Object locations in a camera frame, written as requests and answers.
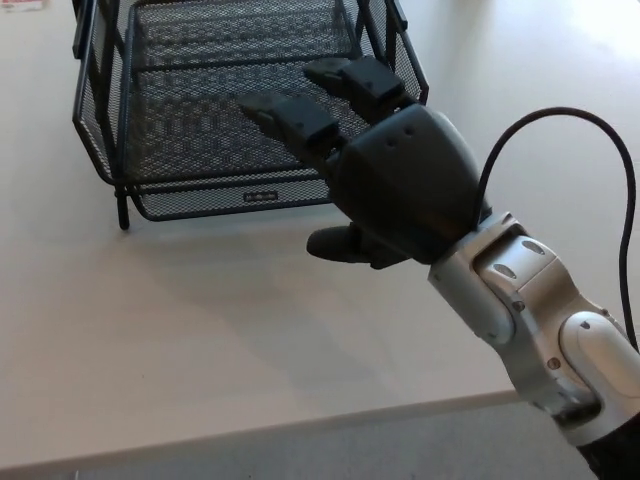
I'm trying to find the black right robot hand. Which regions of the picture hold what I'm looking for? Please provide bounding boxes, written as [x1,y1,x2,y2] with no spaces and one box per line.
[234,55,495,270]

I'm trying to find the black mesh tray with label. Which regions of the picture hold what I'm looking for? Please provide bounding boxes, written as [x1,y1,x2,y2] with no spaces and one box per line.
[125,0,361,222]

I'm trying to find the red and white paper box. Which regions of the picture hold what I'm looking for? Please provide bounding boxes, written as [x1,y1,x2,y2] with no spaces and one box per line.
[0,0,49,14]

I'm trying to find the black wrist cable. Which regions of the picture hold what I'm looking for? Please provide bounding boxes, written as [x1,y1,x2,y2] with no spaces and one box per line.
[474,105,640,352]

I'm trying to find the black metal tray rack frame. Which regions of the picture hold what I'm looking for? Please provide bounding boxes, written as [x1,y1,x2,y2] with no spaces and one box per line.
[71,0,407,231]

